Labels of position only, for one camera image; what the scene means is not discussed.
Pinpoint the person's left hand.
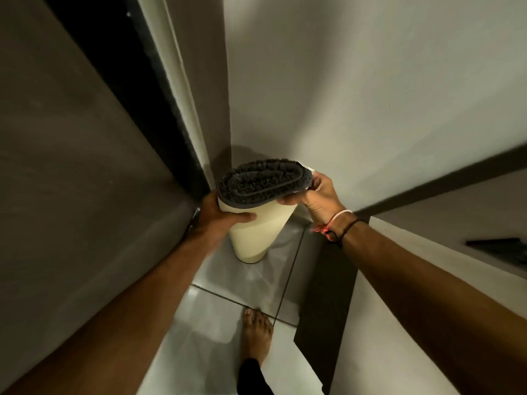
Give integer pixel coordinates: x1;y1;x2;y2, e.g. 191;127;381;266
193;192;257;244

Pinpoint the person's right hand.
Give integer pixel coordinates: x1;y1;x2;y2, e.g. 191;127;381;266
277;171;354;227

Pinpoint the person's left forearm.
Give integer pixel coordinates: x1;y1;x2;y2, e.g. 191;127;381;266
2;230;217;395

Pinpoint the white cabinet with dark side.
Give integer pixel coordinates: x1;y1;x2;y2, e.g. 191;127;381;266
293;168;527;395

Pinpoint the brown wooden door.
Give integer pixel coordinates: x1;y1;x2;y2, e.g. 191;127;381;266
0;0;199;393

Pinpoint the red thread wristband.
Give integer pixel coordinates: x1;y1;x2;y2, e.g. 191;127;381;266
312;210;355;243

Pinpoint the black trouser leg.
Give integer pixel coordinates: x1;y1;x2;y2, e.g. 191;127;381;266
236;358;275;395

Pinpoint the metal door latch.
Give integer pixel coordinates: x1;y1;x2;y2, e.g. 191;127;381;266
185;207;201;237

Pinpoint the person's bare foot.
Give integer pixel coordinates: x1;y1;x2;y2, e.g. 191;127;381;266
240;308;274;368

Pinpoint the black thread wristband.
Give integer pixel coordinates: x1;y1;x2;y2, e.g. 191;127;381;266
329;218;367;248

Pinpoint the white door frame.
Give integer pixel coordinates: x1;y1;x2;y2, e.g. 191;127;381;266
135;0;232;190

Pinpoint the person's right forearm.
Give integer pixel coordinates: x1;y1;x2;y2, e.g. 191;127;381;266
338;220;527;395

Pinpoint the grey shaggy mat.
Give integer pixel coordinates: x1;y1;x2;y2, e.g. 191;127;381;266
217;159;315;264

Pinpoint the flat black object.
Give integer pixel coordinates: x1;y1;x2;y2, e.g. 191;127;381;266
465;237;527;266

